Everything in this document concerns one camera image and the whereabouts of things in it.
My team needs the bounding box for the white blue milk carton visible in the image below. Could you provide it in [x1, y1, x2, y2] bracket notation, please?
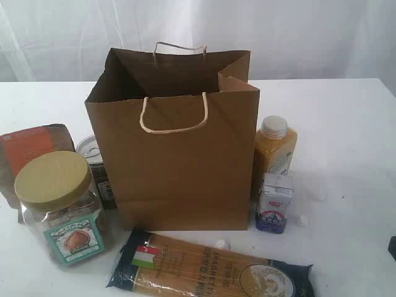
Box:
[256, 173, 294, 234]

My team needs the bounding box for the yellow grain bottle white cap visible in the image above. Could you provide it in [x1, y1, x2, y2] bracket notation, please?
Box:
[252, 116, 298, 192]

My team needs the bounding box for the brown paper bag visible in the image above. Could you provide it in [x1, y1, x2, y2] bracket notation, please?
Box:
[85, 48, 260, 231]

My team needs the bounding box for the white marshmallow far right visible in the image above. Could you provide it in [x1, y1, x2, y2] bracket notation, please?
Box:
[312, 188, 328, 202]

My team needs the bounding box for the brown pouch orange label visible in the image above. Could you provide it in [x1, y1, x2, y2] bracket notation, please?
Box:
[1, 124, 75, 224]

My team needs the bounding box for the white marshmallow near spaghetti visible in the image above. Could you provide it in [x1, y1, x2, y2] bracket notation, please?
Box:
[215, 238, 231, 251]

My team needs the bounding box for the spaghetti packet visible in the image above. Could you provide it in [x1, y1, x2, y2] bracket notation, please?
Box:
[107, 229, 315, 296]

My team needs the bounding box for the clear nut jar tan lid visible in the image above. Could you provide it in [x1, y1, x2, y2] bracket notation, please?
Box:
[14, 151, 112, 267]

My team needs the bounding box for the dark jar silver pull lid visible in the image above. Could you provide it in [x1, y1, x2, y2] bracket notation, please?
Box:
[76, 135, 117, 209]

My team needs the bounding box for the white marshmallow right of carton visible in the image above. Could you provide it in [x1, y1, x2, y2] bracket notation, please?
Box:
[297, 215, 309, 226]

